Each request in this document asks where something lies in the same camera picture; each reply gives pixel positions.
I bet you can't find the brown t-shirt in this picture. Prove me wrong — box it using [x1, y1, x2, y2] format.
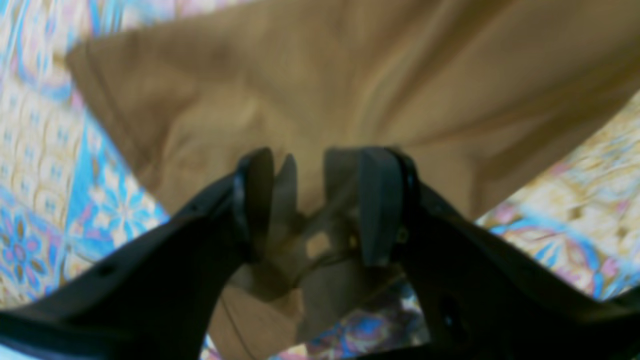
[66, 0, 639, 360]

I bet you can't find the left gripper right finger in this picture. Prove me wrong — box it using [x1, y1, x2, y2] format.
[358, 146, 640, 360]

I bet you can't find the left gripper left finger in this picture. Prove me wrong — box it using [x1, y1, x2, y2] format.
[1, 148, 275, 360]

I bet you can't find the patterned tablecloth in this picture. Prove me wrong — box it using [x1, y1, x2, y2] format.
[1, 0, 639, 360]

